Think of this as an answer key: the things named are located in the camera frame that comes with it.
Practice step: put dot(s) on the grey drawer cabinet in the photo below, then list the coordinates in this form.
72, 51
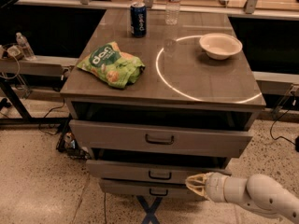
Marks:
180, 87

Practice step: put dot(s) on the left metal bench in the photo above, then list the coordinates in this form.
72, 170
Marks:
46, 66

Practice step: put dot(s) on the green chip bag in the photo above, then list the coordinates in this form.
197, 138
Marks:
113, 66

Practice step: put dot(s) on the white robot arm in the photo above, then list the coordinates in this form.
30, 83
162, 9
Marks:
259, 194

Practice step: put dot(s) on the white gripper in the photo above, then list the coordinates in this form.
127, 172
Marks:
214, 186

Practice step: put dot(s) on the clear water bottle on cabinet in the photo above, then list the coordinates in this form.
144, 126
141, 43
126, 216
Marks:
172, 8

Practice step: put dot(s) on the small water bottle left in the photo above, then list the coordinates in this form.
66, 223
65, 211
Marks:
25, 47

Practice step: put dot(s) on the grey drawer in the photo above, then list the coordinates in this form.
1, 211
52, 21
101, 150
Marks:
151, 167
160, 139
148, 189

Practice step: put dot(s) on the blue soda can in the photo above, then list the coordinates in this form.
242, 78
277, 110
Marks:
138, 12

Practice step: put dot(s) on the white paper bowl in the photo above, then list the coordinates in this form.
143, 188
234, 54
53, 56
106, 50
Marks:
220, 46

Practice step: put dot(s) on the power strip on floor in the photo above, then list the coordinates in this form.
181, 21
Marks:
67, 143

